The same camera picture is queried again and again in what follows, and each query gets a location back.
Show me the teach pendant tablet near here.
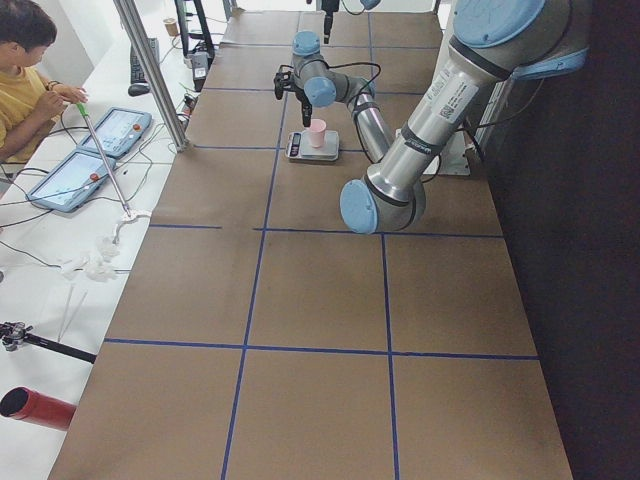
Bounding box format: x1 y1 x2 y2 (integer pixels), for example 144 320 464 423
26 150 107 213

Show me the digital kitchen scale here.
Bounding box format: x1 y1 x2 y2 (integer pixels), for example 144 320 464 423
285 130 340 162

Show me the black keyboard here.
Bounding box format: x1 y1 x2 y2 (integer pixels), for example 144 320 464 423
129 37 160 84

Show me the green handled reacher stick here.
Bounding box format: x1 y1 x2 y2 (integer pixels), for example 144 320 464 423
75 102 152 237

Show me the black tripod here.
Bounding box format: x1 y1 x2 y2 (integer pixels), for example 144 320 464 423
1 322 97 364

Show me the person in yellow shirt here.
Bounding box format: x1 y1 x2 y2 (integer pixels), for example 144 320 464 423
1 1 88 164

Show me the red cylinder bottle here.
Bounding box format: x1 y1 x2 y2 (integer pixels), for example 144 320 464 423
1 387 76 431

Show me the teach pendant tablet far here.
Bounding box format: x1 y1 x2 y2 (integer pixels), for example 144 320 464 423
91 107 152 160

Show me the pink cup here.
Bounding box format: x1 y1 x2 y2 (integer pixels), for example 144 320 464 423
306 118 327 148

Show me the aluminium frame post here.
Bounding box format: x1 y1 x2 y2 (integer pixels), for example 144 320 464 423
113 0 188 152

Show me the teach pendant tablet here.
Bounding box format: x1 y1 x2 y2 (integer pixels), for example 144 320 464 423
91 107 152 160
26 150 107 213

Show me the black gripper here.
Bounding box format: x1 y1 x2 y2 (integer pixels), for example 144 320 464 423
273 64 312 127

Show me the black computer mouse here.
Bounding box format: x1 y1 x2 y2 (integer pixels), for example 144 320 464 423
127 83 150 97

